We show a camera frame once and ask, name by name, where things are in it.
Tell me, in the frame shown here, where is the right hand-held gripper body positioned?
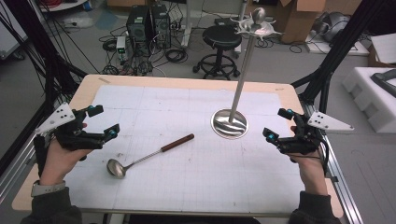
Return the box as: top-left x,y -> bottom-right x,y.
277,110 -> 355,156

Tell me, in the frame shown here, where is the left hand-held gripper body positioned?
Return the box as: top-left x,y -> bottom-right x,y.
35,102 -> 106,152

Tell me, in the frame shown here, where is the steel utensil stand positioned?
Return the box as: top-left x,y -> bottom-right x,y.
210,7 -> 283,140

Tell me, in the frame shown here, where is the steel ladle with wooden handle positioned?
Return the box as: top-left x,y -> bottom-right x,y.
106,133 -> 195,180

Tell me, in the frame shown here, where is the person's left hand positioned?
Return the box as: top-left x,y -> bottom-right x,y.
39,138 -> 93,185

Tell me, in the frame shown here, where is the person's right hand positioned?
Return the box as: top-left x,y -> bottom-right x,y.
289,148 -> 330,196

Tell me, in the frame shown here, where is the grey wristwatch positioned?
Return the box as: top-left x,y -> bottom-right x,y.
31,179 -> 67,198

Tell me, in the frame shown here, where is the small white electronic box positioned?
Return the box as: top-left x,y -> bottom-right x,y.
116,35 -> 127,61

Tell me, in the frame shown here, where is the white foam block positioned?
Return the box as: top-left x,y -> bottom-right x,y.
341,66 -> 396,134

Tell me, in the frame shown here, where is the white grid mat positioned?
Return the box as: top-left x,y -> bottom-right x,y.
64,84 -> 306,216

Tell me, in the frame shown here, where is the white foam board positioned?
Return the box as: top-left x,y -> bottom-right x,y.
304,30 -> 371,57

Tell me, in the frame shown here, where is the cardboard box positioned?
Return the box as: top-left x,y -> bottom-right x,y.
277,0 -> 329,45

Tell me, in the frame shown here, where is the black computer tower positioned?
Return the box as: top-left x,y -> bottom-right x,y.
150,3 -> 172,49
125,5 -> 152,53

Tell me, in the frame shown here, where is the grey rounded device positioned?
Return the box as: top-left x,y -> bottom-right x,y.
312,11 -> 351,43

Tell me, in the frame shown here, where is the black padded object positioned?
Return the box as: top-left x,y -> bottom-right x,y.
370,68 -> 396,98

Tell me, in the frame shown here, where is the black round stool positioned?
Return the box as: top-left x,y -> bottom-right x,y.
191,25 -> 243,81

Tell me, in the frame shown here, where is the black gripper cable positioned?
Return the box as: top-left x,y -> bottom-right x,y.
319,138 -> 331,175

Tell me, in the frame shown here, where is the black wrist strap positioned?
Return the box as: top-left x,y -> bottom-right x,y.
33,134 -> 49,177

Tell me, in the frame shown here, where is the tangle of floor cables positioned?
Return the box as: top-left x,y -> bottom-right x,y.
98,50 -> 167,77

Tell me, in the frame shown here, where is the aluminium rail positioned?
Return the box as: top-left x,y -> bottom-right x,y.
299,102 -> 364,224
0,130 -> 42,204

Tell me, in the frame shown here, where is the coiled black cable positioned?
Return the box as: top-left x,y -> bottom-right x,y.
101,38 -> 118,53
164,48 -> 189,64

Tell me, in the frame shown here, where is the black metal frame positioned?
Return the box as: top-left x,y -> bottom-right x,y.
0,0 -> 89,176
290,0 -> 389,115

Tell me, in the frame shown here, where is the white metal post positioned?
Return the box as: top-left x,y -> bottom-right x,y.
181,0 -> 193,49

